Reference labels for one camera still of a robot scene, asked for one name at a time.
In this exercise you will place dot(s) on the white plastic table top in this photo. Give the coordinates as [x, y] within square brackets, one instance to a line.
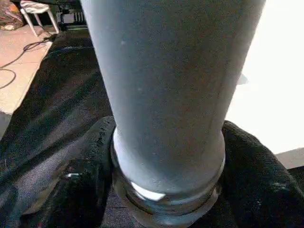
[270, 85]

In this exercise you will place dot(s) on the black plastic mat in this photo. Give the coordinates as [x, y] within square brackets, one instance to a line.
[52, 109]

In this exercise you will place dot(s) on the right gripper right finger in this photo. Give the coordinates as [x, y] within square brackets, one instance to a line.
[261, 185]

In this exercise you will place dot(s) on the white plastic stool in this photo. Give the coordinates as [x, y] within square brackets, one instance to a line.
[38, 12]

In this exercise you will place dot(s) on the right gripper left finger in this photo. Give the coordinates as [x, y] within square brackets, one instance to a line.
[80, 190]

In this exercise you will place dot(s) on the white plastic table leg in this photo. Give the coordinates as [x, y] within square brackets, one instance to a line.
[171, 95]

